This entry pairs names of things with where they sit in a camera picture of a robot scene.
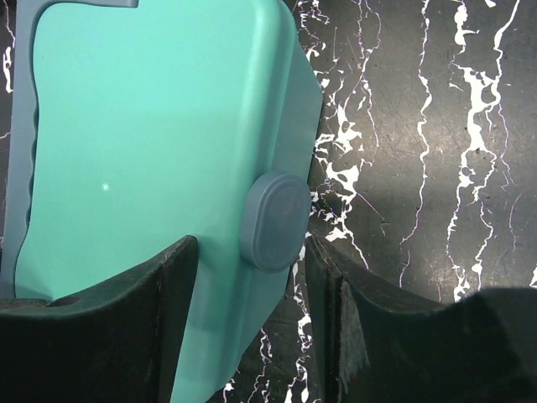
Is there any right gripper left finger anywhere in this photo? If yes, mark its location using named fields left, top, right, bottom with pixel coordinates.
left=1, top=235, right=198, bottom=402

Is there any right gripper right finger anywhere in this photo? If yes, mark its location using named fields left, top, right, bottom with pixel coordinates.
left=305, top=237, right=536, bottom=402

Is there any teal medicine kit box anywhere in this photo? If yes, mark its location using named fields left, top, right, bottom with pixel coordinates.
left=1, top=1, right=323, bottom=402

